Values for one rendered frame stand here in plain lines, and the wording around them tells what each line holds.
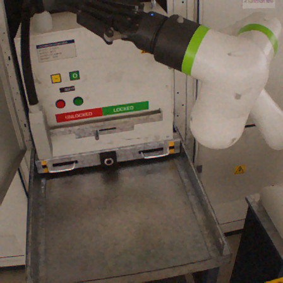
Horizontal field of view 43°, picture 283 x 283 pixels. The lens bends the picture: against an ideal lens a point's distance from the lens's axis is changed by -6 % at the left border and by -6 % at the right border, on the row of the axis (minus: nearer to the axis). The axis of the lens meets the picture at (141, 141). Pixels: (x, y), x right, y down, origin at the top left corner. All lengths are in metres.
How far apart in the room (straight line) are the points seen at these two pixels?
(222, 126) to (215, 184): 1.22
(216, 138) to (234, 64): 0.16
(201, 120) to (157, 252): 0.56
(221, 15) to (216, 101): 0.81
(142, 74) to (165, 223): 0.48
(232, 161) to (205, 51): 1.24
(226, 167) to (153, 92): 0.69
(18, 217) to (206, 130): 1.33
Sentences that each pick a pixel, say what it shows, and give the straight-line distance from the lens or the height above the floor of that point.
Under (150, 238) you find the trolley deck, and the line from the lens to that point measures 1.17.
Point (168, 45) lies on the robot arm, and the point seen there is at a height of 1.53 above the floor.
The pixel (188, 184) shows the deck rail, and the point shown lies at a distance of 1.33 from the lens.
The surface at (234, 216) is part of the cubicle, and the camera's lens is 2.12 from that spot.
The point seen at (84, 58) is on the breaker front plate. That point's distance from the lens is 1.18.
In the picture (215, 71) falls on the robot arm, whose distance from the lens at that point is 0.60.
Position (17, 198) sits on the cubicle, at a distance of 1.76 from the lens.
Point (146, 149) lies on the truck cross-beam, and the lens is 1.39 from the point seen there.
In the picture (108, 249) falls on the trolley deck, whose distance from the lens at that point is 1.15.
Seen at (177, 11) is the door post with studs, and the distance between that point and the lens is 1.38.
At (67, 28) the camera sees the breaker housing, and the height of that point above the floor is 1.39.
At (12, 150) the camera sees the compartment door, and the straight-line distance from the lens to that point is 1.53.
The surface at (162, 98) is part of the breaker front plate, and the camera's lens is 1.29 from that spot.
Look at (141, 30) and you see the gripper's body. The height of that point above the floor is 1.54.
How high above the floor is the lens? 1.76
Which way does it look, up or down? 37 degrees down
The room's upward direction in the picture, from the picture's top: 3 degrees counter-clockwise
